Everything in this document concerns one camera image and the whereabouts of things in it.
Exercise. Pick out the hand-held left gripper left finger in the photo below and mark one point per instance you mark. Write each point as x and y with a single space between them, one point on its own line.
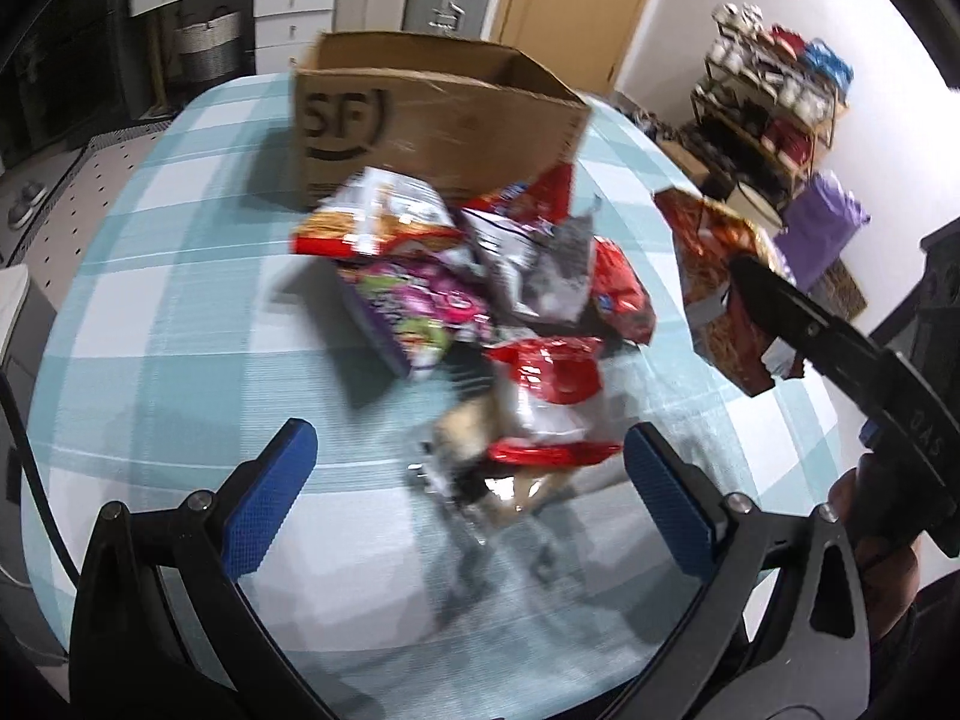
270 499

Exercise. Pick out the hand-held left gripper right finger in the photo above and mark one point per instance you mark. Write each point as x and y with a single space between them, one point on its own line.
667 499

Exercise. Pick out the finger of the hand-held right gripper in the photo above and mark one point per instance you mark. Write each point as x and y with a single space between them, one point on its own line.
802 322

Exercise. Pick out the red gold snack packet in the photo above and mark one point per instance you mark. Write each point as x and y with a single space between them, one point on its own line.
712 270

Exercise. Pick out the red white snack packet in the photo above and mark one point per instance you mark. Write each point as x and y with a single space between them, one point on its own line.
551 390

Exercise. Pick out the red snack packet black band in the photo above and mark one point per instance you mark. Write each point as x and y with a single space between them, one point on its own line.
619 285

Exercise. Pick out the clear packet brown snacks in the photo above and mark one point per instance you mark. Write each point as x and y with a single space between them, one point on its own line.
469 427

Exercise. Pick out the purple pink snack packet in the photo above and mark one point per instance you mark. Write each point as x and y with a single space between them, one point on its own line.
420 307

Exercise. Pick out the silver white snack packet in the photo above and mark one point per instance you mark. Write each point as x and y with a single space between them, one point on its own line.
525 270

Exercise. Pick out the red chips packet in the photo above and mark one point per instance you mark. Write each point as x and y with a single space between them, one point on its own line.
536 199

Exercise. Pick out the red orange noodle snack packet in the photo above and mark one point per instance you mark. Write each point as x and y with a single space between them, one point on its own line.
375 217

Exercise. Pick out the brown cardboard box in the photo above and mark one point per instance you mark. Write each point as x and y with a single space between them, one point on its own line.
450 127

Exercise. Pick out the person's right forearm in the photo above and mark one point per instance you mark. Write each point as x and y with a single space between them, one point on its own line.
937 637

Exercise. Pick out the person's right hand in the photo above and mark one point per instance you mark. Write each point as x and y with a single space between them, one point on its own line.
889 585

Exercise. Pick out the patterned brown mat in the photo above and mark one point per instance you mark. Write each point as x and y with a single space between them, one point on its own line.
844 289

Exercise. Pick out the purple bag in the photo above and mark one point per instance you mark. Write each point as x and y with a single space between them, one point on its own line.
821 229

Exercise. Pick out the cream trash bin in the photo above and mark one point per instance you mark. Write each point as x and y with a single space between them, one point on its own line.
750 204

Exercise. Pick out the pile of sneakers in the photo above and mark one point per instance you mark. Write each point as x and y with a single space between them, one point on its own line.
705 150

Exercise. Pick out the small cardboard box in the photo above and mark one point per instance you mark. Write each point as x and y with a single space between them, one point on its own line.
686 161

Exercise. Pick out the wooden shoe rack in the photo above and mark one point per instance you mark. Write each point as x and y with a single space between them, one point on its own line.
772 90

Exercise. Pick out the grey slipper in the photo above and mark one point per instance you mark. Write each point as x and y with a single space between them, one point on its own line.
24 204

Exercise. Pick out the wooden door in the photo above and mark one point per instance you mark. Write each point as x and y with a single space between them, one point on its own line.
570 7

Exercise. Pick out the woven storage basket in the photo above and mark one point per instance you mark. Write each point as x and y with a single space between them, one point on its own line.
208 49

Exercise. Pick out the black refrigerator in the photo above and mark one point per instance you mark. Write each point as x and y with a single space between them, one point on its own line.
75 82

